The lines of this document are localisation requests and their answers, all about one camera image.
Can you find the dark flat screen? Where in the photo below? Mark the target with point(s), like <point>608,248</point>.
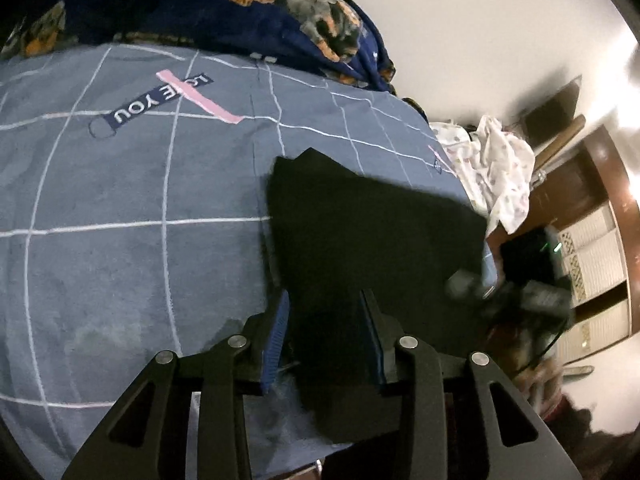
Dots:
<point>552,112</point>

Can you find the black pants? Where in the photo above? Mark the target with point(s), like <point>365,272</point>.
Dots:
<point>375,230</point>

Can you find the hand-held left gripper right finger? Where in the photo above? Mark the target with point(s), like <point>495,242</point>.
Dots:
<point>372,345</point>

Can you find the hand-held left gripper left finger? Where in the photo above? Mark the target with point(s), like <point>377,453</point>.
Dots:
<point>277,330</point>

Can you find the brown wooden cabinet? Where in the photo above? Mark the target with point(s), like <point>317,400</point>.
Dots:
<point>600,240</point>

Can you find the white dotted cloth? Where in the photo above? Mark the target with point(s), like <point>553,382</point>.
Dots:
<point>500,175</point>

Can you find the wooden stick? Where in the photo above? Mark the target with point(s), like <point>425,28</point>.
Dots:
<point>562,140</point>

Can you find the blue checked bed sheet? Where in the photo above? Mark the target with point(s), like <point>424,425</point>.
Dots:
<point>125,185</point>

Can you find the navy dog print blanket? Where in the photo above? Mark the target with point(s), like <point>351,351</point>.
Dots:
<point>200,5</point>

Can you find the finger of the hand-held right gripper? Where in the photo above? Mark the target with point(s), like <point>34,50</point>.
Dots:
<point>467,285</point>

